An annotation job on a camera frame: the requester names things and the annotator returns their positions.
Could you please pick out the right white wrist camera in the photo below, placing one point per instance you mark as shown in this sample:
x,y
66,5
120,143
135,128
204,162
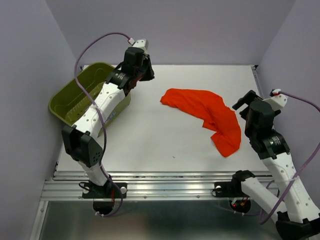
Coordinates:
x,y
277,100

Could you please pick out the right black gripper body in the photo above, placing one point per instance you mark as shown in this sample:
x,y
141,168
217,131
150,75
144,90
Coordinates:
x,y
248,129

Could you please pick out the aluminium mounting rail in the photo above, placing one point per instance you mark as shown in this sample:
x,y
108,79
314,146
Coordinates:
x,y
141,186

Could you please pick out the olive green plastic basket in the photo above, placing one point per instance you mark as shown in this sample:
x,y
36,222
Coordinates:
x,y
70,103

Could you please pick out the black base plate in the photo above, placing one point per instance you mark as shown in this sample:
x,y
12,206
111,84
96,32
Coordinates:
x,y
227,189
92,191

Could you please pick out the orange t shirt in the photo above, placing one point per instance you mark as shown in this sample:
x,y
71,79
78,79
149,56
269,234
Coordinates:
x,y
209,107

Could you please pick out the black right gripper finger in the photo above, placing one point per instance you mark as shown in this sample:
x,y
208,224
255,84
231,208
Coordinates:
x,y
244,113
247,99

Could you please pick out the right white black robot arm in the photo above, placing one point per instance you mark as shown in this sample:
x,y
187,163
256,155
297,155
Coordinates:
x,y
294,213

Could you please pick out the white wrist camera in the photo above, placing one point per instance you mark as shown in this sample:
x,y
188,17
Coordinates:
x,y
277,100
140,43

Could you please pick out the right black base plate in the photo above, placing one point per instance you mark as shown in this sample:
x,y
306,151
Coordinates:
x,y
227,189

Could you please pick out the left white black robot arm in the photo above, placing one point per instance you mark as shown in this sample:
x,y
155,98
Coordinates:
x,y
80,139

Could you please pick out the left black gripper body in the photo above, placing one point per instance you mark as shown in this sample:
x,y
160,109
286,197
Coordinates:
x,y
138,71

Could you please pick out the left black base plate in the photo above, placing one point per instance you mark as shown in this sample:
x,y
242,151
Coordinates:
x,y
92,191

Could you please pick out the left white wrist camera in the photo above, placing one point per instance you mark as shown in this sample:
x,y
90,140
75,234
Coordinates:
x,y
140,43

